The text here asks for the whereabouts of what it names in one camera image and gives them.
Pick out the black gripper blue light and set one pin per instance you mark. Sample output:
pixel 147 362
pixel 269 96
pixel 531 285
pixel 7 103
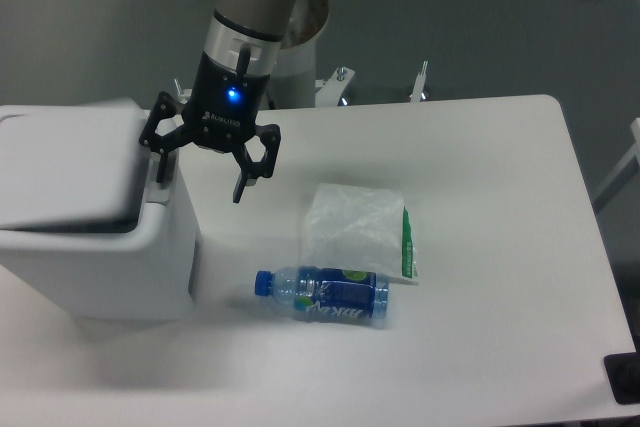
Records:
pixel 219 115

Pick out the white trash can lid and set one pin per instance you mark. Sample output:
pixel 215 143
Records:
pixel 76 169

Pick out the white plastic trash can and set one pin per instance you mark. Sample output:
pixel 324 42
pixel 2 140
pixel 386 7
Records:
pixel 144 274

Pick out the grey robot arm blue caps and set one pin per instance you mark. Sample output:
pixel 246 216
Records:
pixel 257 25

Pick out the white plastic bag green stripe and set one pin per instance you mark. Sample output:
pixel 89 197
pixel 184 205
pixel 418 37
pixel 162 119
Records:
pixel 360 229

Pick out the blue plastic water bottle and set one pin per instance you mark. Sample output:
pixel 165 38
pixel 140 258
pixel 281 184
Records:
pixel 325 295

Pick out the white furniture leg right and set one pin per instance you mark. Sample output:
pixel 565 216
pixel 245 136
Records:
pixel 620 174

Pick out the black clamp at table corner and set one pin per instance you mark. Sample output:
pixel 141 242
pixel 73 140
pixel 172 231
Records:
pixel 623 374

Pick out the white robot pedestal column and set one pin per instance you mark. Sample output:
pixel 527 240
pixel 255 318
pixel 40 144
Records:
pixel 297 52

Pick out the white metal base frame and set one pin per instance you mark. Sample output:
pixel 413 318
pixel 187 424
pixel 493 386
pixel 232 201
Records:
pixel 341 90

